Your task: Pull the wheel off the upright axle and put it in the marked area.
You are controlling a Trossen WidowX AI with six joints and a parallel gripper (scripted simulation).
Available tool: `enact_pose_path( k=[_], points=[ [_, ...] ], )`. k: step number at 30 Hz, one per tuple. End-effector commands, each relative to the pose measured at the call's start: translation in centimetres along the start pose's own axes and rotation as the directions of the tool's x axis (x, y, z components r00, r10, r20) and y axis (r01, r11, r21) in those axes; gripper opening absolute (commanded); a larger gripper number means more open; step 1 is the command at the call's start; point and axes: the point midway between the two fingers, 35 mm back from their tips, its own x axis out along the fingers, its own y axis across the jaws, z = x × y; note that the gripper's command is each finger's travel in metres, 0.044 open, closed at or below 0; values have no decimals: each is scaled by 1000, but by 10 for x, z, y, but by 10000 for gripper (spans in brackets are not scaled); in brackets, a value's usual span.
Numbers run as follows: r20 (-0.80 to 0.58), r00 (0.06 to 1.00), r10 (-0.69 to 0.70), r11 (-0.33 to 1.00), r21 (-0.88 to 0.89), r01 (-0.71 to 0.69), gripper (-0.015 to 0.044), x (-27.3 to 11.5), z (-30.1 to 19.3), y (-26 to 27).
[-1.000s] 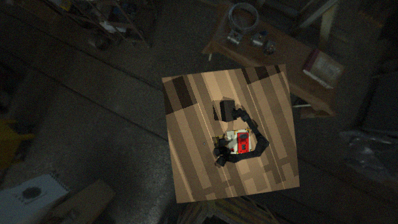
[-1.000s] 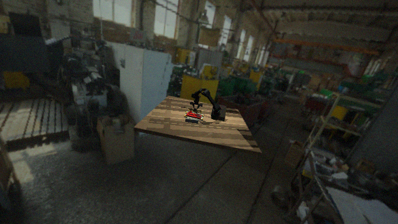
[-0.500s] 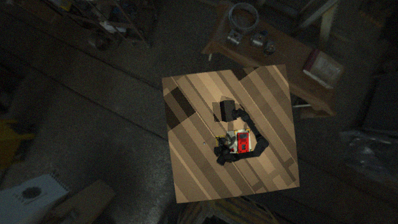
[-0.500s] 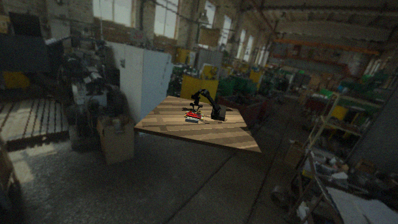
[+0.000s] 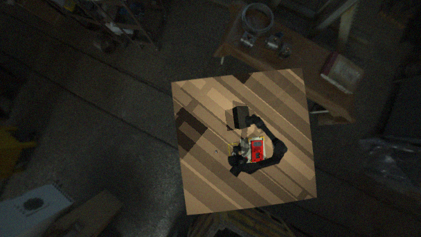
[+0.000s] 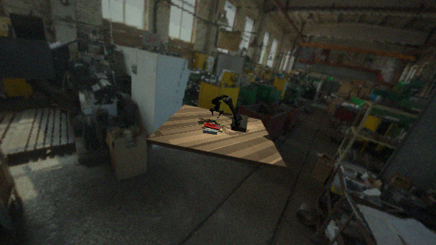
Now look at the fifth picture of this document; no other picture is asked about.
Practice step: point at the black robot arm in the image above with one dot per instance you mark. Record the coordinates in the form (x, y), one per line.
(249, 168)

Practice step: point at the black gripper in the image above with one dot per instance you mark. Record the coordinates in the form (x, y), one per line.
(237, 149)

